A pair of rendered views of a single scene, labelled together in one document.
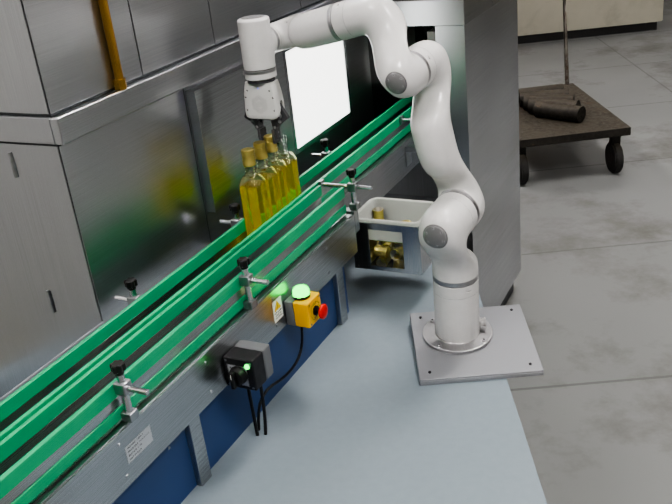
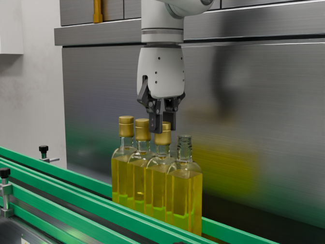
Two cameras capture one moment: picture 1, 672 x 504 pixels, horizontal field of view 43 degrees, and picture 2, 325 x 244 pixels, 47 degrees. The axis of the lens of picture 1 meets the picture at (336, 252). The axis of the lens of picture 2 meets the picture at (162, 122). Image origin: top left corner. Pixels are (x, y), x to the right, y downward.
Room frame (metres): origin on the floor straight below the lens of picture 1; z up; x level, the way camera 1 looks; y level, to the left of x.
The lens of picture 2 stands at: (2.44, -0.59, 1.46)
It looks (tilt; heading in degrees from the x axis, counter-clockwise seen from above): 10 degrees down; 104
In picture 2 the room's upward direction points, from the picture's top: straight up
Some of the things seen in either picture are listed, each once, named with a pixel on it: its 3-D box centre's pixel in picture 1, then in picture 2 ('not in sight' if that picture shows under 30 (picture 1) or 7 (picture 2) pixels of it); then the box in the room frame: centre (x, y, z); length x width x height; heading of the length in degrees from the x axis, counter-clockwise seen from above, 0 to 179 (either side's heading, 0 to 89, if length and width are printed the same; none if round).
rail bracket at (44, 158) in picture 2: (128, 303); (50, 164); (1.78, 0.49, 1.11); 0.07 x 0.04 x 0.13; 61
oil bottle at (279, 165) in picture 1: (278, 194); (162, 203); (2.25, 0.14, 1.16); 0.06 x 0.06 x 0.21; 62
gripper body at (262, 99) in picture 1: (263, 96); (162, 69); (2.25, 0.14, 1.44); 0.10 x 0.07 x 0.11; 62
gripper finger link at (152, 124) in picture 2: (279, 130); (151, 117); (2.24, 0.11, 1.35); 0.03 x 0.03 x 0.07; 62
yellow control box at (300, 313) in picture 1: (304, 309); not in sight; (1.94, 0.10, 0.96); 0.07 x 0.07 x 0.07; 61
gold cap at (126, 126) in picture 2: (248, 157); (126, 126); (2.15, 0.20, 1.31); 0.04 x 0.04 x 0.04
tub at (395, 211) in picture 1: (395, 222); not in sight; (2.40, -0.19, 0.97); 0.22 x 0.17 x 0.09; 61
